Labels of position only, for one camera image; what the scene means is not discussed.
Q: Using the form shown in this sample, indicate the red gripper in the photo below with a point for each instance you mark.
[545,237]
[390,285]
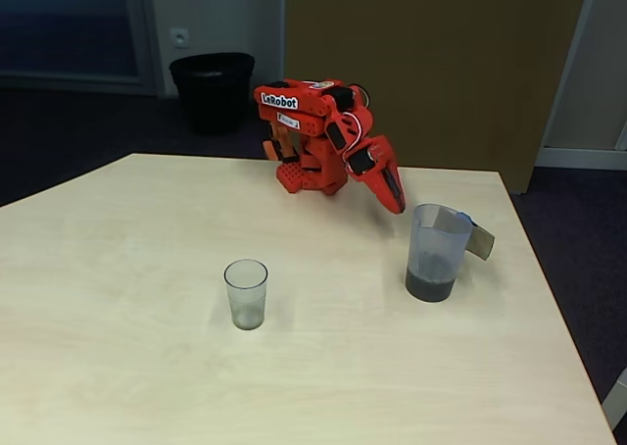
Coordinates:
[381,163]

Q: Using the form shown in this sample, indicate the red robot arm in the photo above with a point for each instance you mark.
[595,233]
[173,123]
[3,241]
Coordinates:
[313,104]

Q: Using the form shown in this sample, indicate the clear plastic cup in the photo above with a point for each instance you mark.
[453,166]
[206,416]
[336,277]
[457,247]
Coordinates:
[246,298]

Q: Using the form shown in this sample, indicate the brown pin board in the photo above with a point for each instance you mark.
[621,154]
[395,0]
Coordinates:
[465,63]

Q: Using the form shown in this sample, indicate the black trash bin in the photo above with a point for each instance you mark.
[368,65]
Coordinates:
[213,92]

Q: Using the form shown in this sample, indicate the grey furniture corner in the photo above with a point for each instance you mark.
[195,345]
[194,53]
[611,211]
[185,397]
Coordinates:
[617,401]

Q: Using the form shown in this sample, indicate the white wall socket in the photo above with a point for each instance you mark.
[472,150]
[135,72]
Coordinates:
[179,37]

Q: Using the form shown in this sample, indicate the grey window frame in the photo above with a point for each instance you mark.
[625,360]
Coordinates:
[142,33]

